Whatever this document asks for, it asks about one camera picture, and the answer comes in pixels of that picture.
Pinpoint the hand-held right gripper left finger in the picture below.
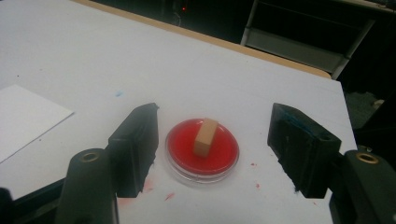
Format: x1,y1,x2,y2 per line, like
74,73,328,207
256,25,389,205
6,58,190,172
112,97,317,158
106,102,160,199

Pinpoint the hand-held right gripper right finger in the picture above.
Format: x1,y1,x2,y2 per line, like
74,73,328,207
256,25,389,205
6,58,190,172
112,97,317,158
266,103,343,200

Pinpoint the round red ink pad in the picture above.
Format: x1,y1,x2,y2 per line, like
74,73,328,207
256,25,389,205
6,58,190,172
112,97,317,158
164,118,241,185

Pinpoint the wooden stamp block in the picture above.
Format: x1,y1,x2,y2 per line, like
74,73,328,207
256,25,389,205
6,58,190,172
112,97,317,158
191,118,219,158

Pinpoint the white paper sheet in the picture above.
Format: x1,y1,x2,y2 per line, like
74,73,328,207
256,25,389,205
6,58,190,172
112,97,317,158
0,84,75,164

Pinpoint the dark device with red light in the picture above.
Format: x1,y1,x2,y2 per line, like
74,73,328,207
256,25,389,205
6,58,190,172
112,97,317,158
164,0,195,26

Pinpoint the white frame table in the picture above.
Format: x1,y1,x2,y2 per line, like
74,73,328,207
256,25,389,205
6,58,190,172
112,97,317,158
240,0,376,80

